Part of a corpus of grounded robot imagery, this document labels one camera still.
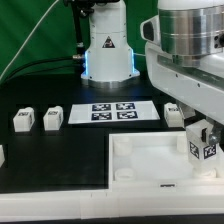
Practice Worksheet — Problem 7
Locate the white square tabletop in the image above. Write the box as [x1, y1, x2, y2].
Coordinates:
[109, 131, 224, 188]

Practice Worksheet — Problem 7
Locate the white front fence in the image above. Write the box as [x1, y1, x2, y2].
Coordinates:
[0, 186, 224, 223]

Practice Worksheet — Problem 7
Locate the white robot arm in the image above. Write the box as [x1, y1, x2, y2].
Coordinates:
[81, 0, 224, 145]

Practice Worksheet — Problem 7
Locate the white marker sheet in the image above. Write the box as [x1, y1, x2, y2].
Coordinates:
[68, 101, 160, 124]

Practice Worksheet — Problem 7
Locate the black cable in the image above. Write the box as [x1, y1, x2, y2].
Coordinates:
[0, 56, 84, 86]

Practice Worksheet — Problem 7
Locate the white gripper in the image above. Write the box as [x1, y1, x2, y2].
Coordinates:
[140, 14, 224, 145]

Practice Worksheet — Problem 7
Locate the white left block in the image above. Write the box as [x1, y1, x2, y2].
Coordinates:
[0, 145, 5, 168]

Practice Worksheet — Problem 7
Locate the white cable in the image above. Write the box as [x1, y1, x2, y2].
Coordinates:
[0, 0, 61, 83]

